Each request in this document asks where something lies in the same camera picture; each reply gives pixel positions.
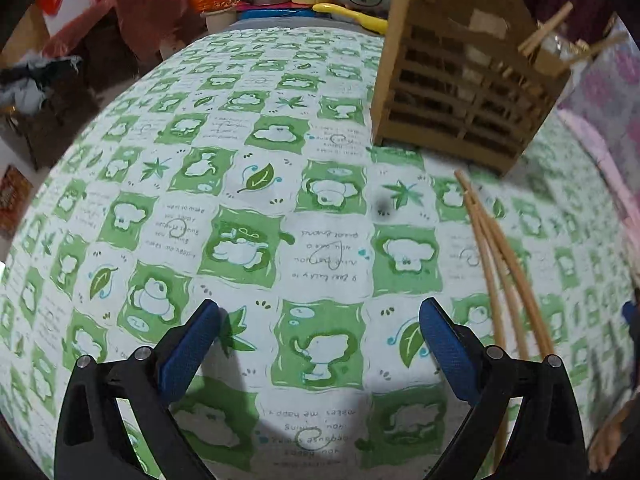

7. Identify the table with red cloth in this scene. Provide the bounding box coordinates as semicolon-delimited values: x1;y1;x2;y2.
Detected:
42;0;194;63

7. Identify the wooden chair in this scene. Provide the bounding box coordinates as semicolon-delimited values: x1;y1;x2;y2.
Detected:
2;95;86;171

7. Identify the red printed box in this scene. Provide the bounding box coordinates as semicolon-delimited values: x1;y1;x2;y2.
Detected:
0;165;34;239

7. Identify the beige plastic bucket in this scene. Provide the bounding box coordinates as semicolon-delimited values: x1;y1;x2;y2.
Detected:
202;9;239;34

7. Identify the flat wooden utensil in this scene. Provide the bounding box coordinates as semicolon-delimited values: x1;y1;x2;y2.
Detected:
536;49;567;77
469;9;507;32

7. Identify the yellow plastic ladle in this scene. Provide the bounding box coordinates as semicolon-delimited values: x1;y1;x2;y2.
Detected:
312;3;390;35

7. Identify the pink floral blanket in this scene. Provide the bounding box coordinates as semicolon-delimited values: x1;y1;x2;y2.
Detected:
556;19;640;273

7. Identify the wooden utensil holder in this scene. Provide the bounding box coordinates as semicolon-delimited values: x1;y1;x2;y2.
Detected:
372;0;576;177

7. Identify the blue board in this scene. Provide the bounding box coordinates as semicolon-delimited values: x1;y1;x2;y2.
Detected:
237;4;321;21

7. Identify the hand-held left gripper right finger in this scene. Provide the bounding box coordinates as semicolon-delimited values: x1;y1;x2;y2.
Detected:
419;297;587;480

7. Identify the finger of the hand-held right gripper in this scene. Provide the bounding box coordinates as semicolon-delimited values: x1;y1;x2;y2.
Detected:
621;301;640;335

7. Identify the pile of clothes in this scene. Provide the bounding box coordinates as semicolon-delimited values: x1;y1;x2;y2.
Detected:
0;56;82;117

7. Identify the person's right hand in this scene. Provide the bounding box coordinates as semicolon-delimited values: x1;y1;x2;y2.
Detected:
589;400;640;474

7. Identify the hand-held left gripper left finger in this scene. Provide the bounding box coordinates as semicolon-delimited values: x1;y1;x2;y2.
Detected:
54;299;221;480

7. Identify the green printed tablecloth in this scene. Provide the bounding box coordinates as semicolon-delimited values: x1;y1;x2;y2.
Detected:
0;25;637;480

